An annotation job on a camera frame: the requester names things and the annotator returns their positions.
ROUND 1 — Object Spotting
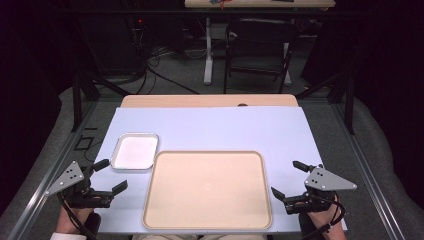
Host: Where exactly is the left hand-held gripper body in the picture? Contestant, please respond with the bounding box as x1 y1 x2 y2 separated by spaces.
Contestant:
45 160 114 209

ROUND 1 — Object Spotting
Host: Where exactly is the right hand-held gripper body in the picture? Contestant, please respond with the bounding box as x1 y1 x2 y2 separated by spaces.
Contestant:
284 163 358 215

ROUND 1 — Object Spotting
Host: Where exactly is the person's right hand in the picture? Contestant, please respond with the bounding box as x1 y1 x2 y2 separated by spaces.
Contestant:
307 199 345 232

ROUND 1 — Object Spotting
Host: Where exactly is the person's left hand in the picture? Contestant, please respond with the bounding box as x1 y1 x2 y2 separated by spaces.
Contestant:
55 205 95 235

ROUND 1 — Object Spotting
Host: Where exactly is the black floor socket cover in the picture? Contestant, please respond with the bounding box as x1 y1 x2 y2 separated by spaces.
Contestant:
73 136 95 152

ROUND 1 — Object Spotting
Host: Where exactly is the small white square dish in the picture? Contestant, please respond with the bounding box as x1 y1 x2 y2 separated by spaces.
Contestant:
110 132 160 171

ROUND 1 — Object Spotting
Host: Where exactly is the large beige tray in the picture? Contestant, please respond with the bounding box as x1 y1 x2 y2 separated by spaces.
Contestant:
142 150 273 231

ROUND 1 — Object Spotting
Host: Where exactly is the pale blue table sheet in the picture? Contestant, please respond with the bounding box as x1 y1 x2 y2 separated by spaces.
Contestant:
92 106 348 235

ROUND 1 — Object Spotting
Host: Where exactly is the wooden table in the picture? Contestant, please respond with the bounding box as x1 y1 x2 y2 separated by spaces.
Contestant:
119 93 300 109

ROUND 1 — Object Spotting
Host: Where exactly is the black folding chair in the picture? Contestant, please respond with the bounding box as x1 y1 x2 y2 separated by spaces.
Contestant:
224 18 300 95

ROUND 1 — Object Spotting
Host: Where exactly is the white-legged background table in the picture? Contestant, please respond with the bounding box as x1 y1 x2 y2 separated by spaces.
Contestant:
183 0 337 86

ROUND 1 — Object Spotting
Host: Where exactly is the metal floor rail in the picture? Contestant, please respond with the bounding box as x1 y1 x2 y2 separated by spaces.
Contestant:
5 99 98 240
331 102 407 240

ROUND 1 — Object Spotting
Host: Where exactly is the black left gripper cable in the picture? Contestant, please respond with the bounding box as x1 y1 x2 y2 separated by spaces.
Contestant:
57 192 98 240

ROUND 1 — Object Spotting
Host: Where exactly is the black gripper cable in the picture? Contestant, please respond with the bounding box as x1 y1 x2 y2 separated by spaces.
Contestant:
300 194 348 240
57 192 98 240

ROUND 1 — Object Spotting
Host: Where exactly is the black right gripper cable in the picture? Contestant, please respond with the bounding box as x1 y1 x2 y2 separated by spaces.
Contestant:
300 194 348 240

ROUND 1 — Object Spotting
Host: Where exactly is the black frame post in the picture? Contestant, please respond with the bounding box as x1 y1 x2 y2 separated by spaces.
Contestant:
70 72 85 133
344 75 356 135

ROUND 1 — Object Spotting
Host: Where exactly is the bundle of floor cables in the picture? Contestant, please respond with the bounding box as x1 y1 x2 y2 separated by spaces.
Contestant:
131 44 201 96

